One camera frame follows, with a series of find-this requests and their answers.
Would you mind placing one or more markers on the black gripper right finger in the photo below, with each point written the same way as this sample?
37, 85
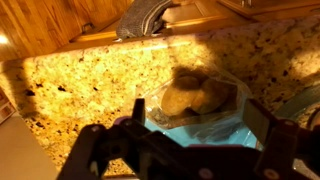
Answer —
286, 150

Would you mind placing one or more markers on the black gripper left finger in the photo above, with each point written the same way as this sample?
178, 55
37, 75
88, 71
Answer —
100, 146

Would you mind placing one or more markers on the large brown potato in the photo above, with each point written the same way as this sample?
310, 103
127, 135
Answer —
178, 98

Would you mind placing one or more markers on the blue white potato bag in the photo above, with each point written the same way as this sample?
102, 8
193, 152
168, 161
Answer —
216, 130

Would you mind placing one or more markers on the brown potato in bag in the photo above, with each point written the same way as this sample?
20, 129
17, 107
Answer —
213, 95

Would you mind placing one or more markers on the gray striped hanging towel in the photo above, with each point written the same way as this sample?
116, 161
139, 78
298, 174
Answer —
143, 16

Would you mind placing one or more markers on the wooden lower cabinet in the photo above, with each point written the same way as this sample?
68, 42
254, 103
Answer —
200, 18

